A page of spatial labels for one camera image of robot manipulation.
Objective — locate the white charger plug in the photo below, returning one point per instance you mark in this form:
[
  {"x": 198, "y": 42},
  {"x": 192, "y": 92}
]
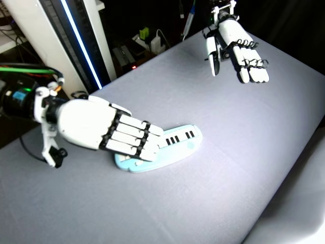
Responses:
[{"x": 157, "y": 42}]

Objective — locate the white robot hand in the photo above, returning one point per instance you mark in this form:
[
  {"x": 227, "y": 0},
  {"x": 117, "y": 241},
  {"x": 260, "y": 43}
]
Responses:
[
  {"x": 233, "y": 33},
  {"x": 83, "y": 122}
]

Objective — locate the green plug adapter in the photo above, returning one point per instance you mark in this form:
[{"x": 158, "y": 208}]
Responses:
[{"x": 144, "y": 33}]

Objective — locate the black wrist camera white bracket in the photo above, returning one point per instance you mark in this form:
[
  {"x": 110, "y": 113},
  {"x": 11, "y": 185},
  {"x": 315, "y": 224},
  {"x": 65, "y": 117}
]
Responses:
[{"x": 56, "y": 155}]

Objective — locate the white shelf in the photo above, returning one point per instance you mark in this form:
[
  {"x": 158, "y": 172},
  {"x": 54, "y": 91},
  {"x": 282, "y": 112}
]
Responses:
[{"x": 7, "y": 40}]

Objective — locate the white column with blue light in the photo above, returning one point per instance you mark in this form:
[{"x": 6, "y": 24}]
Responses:
[{"x": 50, "y": 38}]

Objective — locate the white pen-shaped tool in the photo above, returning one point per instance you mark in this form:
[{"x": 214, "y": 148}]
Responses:
[{"x": 189, "y": 20}]

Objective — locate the grey table cloth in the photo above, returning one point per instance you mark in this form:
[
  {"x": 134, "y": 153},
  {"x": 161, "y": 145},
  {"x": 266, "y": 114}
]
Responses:
[{"x": 177, "y": 198}]

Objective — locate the light blue toy piano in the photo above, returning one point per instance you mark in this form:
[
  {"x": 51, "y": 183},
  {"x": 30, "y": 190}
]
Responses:
[{"x": 182, "y": 147}]

